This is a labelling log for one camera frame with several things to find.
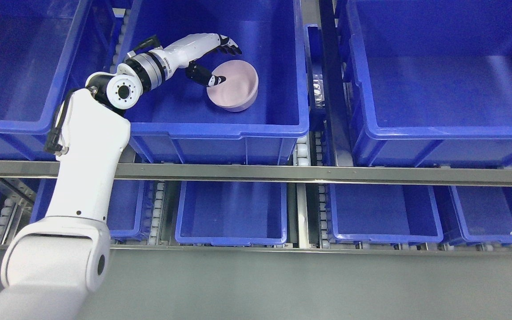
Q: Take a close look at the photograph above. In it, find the blue bin upper right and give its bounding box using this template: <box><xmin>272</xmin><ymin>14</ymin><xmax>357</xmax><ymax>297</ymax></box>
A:
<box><xmin>336</xmin><ymin>0</ymin><xmax>512</xmax><ymax>168</ymax></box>

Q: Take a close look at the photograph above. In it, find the pink bowl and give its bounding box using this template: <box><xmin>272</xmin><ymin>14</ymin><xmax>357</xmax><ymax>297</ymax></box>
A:
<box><xmin>206</xmin><ymin>60</ymin><xmax>259</xmax><ymax>112</ymax></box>

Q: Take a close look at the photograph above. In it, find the blue bin lower far right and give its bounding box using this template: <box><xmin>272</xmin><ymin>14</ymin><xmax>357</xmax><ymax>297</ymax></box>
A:
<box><xmin>443</xmin><ymin>186</ymin><xmax>512</xmax><ymax>245</ymax></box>

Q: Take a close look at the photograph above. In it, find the blue bin upper left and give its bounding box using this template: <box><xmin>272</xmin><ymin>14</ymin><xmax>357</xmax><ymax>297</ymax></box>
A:
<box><xmin>0</xmin><ymin>0</ymin><xmax>120</xmax><ymax>161</ymax></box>

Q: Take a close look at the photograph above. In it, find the blue bin lower middle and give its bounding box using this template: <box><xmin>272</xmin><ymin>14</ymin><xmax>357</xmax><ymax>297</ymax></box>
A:
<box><xmin>175</xmin><ymin>181</ymin><xmax>288</xmax><ymax>247</ymax></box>

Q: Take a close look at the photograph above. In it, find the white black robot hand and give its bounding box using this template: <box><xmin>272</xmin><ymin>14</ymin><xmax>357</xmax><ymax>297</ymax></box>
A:
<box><xmin>158</xmin><ymin>33</ymin><xmax>242</xmax><ymax>88</ymax></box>

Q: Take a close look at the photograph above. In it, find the blue bin with bowl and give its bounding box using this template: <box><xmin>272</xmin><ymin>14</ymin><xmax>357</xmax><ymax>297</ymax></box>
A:
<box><xmin>117</xmin><ymin>0</ymin><xmax>309</xmax><ymax>165</ymax></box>

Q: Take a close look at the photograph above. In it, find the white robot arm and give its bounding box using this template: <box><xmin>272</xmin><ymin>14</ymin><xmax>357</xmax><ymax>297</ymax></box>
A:
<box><xmin>0</xmin><ymin>47</ymin><xmax>176</xmax><ymax>320</ymax></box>

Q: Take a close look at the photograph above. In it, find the metal shelf rail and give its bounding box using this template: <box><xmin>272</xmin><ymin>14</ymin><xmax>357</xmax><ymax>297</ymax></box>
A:
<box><xmin>0</xmin><ymin>159</ymin><xmax>512</xmax><ymax>188</ymax></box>

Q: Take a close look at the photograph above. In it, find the blue bin lower left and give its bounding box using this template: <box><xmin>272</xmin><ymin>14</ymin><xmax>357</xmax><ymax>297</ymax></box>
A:
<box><xmin>30</xmin><ymin>179</ymin><xmax>153</xmax><ymax>241</ymax></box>

